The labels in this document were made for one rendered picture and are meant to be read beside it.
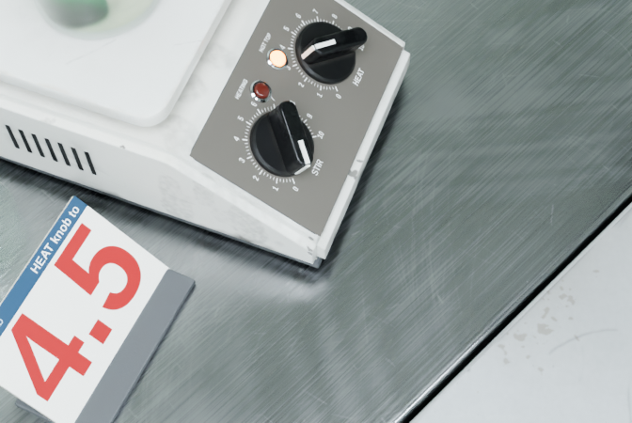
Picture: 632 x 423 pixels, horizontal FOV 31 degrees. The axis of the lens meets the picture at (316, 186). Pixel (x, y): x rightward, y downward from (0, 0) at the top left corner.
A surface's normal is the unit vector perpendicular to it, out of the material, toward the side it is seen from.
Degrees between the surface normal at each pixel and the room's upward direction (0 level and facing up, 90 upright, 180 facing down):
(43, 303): 40
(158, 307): 0
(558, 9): 0
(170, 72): 0
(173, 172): 90
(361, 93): 30
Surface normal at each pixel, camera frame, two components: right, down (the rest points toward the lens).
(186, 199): -0.36, 0.81
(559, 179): -0.02, -0.50
